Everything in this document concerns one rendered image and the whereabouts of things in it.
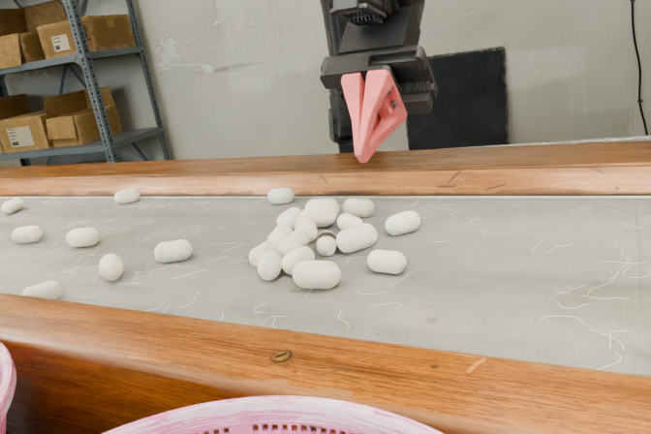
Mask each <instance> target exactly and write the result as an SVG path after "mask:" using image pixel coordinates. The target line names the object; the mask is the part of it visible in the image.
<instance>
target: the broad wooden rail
mask: <svg viewBox="0 0 651 434"><path fill-rule="evenodd" d="M132 188H134V189H137V190H138V191H139V194H140V197H267V194H268V192H269V191H270V190H272V189H280V188H289V189H291V190H293V191H294V196H295V197H411V196H651V140H634V141H611V142H586V143H563V144H540V145H517V146H493V147H470V148H447V149H423V150H400V151H377V152H374V153H373V155H372V156H371V157H370V159H369V160H368V161H367V162H366V163H360V162H359V161H358V159H357V157H356V156H355V152H354V153H332V154H306V155H283V156H260V157H236V158H213V159H190V160H167V161H143V162H119V163H96V164H72V165H49V166H25V167H2V168H0V197H114V195H115V193H116V192H118V191H121V190H126V189H132Z"/></svg>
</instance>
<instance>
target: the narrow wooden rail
mask: <svg viewBox="0 0 651 434"><path fill-rule="evenodd" d="M0 342H1V343H2V344H3V345H4V346H5V347H6V348H7V349H8V351H9V352H10V354H11V356H12V359H13V361H14V364H15V370H16V386H15V394H14V397H13V400H12V403H11V406H10V408H9V410H8V412H7V419H6V434H102V433H105V432H107V431H110V430H111V429H114V428H117V427H119V426H122V425H125V424H128V423H131V422H133V421H136V420H139V419H144V418H148V417H151V416H154V415H158V414H161V413H164V412H167V411H171V410H175V409H179V408H183V407H187V406H192V405H197V404H201V403H206V402H212V401H218V400H225V399H232V398H241V397H251V396H269V395H292V396H311V397H321V398H329V399H336V400H342V401H348V402H353V403H357V404H361V405H366V406H370V407H374V408H378V409H381V410H385V411H388V412H392V413H395V414H397V415H399V416H402V417H405V418H408V419H412V420H415V421H417V422H420V423H422V424H424V425H427V426H429V427H431V428H434V429H436V430H438V431H440V432H442V433H444V434H651V377H648V376H640V375H633V374H625V373H618V372H610V371H603V370H595V369H588V368H580V367H572V366H565V365H558V364H550V363H542V362H535V361H528V360H520V359H512V358H505V357H497V356H483V355H476V354H468V353H460V352H453V351H446V350H438V349H430V348H423V347H416V346H408V345H400V344H393V343H386V342H378V341H370V340H363V339H355V338H348V337H340V336H333V335H325V334H318V333H311V332H303V331H295V330H287V329H281V328H273V327H265V326H257V325H244V324H236V323H228V322H221V321H213V320H206V319H199V318H191V317H183V316H175V315H169V314H161V313H153V312H145V311H139V310H131V309H123V308H115V307H108V306H101V305H93V304H86V303H78V302H71V301H63V300H56V299H48V298H40V297H33V296H26V295H18V294H4V293H0Z"/></svg>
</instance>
